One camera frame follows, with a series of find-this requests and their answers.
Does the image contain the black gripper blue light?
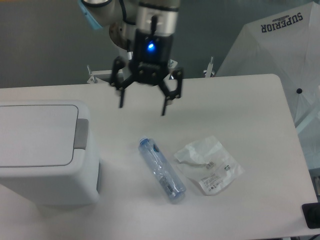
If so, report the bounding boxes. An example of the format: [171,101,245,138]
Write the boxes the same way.
[109,29,184,116]

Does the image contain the white trash can grey button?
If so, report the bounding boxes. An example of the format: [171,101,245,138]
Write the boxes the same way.
[0,100,101,206]

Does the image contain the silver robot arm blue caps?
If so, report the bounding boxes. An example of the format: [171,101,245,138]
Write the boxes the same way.
[78,0,184,115]

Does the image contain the metal clamp bolt right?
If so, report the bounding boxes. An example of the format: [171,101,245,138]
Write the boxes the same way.
[203,56,215,78]

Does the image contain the crumpled clear plastic bag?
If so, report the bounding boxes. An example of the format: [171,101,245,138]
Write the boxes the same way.
[174,135,245,196]

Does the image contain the clear blue plastic bottle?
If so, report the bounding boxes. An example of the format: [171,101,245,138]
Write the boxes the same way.
[138,136,186,203]

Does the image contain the white umbrella with lettering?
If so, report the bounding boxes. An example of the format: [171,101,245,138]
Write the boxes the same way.
[216,1,320,126]

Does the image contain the black device at table edge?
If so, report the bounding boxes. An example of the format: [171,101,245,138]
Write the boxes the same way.
[301,202,320,229]

